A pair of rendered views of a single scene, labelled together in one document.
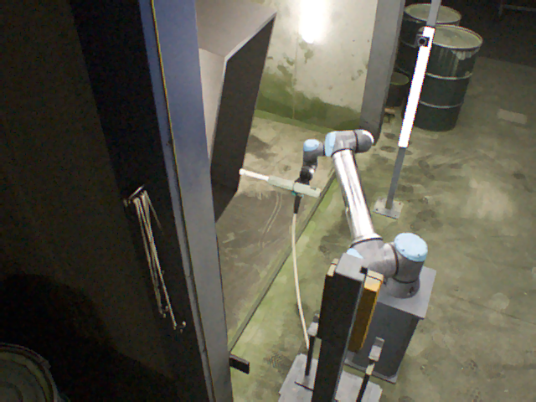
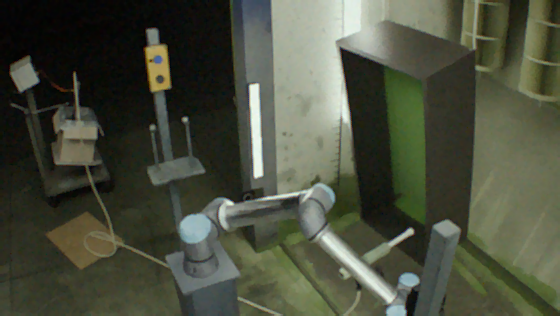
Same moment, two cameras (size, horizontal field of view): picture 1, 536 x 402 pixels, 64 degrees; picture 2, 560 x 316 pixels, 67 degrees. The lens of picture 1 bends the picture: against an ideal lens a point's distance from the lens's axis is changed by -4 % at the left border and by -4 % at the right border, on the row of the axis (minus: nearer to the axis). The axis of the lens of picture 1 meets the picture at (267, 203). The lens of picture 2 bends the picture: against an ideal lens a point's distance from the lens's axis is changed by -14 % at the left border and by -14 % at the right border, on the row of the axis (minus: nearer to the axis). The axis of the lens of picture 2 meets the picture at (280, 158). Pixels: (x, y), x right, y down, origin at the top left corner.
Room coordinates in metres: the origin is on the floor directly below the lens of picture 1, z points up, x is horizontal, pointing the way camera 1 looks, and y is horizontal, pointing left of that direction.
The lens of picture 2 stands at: (2.79, -1.82, 2.29)
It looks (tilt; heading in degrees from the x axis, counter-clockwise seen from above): 30 degrees down; 129
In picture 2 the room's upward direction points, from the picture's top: 2 degrees counter-clockwise
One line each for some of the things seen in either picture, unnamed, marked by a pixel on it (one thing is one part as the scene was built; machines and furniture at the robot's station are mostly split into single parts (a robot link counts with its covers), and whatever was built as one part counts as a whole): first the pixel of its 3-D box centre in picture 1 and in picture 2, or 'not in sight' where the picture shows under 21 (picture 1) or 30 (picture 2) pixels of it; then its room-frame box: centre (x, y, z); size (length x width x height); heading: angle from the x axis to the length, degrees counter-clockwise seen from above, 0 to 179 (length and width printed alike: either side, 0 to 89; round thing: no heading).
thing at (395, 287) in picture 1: (401, 275); (200, 258); (1.33, -0.64, 0.69); 0.19 x 0.19 x 0.10
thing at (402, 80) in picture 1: (392, 90); not in sight; (4.29, -1.32, 0.14); 0.31 x 0.29 x 0.28; 155
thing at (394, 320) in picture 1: (386, 320); (208, 307); (1.33, -0.64, 0.32); 0.31 x 0.31 x 0.64; 65
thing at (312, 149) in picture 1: (311, 150); (407, 288); (2.28, -0.28, 0.73); 0.12 x 0.09 x 0.12; 101
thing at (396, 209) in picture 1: (388, 207); not in sight; (2.57, -0.95, 0.01); 0.20 x 0.20 x 0.01; 65
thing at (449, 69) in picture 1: (438, 79); not in sight; (3.94, -1.65, 0.44); 0.59 x 0.58 x 0.89; 169
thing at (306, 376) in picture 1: (336, 368); (172, 146); (0.72, -0.23, 0.95); 0.26 x 0.15 x 0.32; 65
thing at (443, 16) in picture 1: (432, 14); not in sight; (4.59, -1.68, 0.86); 0.54 x 0.54 x 0.01
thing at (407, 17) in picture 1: (423, 53); not in sight; (4.59, -1.68, 0.44); 0.59 x 0.58 x 0.89; 56
